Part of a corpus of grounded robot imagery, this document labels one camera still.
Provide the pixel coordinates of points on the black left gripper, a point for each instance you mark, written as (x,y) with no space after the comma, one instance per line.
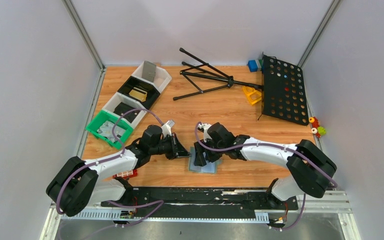
(174,147)

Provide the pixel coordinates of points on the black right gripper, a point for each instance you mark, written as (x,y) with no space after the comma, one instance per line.
(207,154)

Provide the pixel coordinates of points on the black plastic bin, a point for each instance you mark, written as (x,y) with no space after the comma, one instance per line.
(131,82)

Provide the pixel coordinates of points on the white plastic bin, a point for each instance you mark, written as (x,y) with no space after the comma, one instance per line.
(116,99)
(161,80)

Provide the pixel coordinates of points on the green plastic bin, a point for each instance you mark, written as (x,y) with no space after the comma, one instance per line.
(99,119)

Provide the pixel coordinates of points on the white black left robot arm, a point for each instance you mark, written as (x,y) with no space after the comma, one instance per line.
(81,183)

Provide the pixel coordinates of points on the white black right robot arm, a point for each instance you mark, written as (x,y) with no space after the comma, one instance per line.
(311,171)

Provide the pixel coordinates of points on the gold cards in black bin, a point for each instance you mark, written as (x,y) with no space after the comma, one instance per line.
(139,94)

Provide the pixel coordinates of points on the silver cards in green bin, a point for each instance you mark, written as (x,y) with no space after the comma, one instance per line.
(106,131)

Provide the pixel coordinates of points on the grey card holder in bin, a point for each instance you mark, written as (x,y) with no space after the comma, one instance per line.
(149,71)

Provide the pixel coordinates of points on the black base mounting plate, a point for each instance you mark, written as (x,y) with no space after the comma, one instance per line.
(204,202)

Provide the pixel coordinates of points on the red white toy block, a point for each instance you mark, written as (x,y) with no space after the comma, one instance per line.
(126,174)

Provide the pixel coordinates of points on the black item in white bin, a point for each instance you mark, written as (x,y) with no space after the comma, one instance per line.
(122,108)

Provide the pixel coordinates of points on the black folding tripod stand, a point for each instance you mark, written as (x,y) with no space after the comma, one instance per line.
(207,72)

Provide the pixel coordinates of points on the black perforated music stand tray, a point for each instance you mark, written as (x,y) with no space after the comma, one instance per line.
(284,95)

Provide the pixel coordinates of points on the blue toy block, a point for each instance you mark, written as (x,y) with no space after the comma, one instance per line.
(255,65)

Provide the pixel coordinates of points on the red yellow green toy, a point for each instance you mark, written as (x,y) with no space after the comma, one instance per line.
(316,128)

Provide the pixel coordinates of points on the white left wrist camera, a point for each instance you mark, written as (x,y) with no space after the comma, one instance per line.
(167,127)

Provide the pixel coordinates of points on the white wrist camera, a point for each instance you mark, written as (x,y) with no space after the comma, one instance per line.
(167,127)
(203,128)

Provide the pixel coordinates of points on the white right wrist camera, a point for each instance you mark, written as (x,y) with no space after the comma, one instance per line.
(203,128)

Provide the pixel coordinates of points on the yellow plastic toy frame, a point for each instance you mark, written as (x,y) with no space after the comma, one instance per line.
(252,95)

